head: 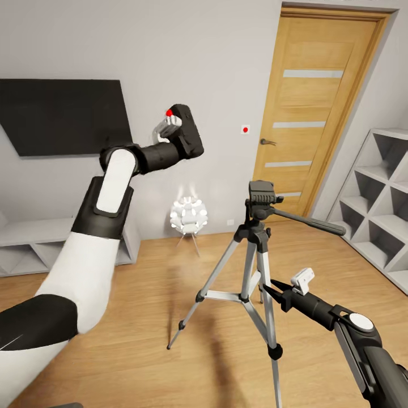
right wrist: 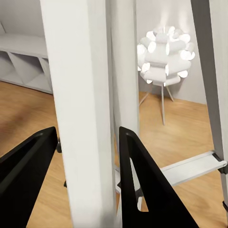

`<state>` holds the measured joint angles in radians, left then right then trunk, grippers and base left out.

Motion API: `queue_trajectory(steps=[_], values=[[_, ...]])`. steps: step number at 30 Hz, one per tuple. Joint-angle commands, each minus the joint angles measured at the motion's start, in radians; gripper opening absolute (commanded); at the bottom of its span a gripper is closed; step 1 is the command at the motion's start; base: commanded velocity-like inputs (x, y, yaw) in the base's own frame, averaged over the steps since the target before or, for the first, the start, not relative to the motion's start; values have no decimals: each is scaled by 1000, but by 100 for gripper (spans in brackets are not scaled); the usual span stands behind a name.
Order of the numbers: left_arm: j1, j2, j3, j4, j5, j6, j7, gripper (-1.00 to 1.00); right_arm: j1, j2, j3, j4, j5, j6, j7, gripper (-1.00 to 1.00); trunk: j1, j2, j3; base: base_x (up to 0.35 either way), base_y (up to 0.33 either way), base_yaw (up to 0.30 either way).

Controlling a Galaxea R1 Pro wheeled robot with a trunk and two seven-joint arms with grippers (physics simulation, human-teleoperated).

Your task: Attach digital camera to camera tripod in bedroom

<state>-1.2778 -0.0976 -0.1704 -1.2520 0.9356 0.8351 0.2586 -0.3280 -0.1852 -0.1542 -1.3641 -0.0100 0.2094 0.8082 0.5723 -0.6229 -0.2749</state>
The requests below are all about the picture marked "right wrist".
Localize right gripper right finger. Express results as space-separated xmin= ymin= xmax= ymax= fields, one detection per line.
xmin=119 ymin=127 xmax=199 ymax=228

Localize camera tripod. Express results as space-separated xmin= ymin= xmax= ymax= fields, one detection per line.
xmin=40 ymin=0 xmax=228 ymax=228

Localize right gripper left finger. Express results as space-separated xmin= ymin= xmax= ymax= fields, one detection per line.
xmin=0 ymin=126 xmax=58 ymax=228

